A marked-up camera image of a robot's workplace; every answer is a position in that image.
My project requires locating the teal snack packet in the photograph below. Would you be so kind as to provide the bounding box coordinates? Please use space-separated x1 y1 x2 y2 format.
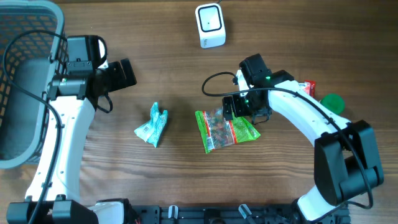
134 102 168 147

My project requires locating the black cable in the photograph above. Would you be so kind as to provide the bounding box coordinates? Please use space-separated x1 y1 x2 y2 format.
201 72 374 210
2 29 68 224

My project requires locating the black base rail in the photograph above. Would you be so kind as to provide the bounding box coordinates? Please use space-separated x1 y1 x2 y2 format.
133 204 308 224

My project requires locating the red stick sachet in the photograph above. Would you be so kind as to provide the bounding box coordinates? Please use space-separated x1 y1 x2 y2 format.
304 80 316 98

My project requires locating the grey plastic mesh basket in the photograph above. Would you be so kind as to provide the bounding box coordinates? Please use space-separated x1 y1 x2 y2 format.
1 1 68 169

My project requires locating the left black cable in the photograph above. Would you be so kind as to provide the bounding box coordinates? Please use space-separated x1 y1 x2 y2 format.
2 29 68 224

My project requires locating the right black cable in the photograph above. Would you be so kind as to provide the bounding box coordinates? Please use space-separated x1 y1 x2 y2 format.
201 72 374 210

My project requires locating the green lid spice jar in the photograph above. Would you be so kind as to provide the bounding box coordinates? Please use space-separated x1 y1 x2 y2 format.
320 93 345 114

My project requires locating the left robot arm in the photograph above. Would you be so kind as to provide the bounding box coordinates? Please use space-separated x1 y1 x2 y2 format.
6 35 139 223

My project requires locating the small red white packet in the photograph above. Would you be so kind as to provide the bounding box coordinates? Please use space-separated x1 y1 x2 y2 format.
299 82 311 95

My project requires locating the white barcode scanner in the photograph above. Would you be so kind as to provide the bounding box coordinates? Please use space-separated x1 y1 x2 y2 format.
195 2 226 49

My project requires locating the green snack bag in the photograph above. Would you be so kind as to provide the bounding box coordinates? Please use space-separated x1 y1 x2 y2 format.
195 108 261 154

